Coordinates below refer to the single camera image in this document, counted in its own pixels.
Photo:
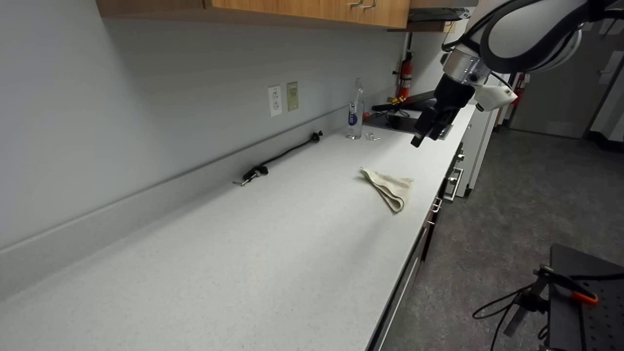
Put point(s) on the wooden wall cabinet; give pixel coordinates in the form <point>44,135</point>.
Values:
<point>294,9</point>

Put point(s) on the clear plastic water bottle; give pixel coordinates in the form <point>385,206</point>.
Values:
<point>354,118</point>

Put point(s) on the white electrical outlet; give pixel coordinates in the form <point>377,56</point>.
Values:
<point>276,100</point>

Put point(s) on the grey door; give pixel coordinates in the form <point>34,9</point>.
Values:
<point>559,104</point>

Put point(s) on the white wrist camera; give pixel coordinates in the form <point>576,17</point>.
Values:
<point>496,96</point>

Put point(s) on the red wall-mounted device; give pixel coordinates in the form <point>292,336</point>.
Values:
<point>520,91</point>

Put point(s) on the black perforated table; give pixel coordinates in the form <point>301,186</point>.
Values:
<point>586,325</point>

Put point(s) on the stained white cloth towel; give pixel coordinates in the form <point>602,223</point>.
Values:
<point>389,188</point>

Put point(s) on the beige wall switch plate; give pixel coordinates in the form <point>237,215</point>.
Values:
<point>294,96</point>

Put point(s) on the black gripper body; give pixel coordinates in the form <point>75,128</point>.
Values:
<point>450,104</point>

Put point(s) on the base cabinet with drawers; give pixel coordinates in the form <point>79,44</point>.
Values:
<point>407,286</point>

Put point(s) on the dark metal wall shelf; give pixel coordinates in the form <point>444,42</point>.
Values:
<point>436,17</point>

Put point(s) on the red fire extinguisher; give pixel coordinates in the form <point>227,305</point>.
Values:
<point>405,71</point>

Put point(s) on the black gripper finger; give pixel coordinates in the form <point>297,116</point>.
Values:
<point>444,132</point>
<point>422,137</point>

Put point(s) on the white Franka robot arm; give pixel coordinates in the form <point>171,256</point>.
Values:
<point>533,30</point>

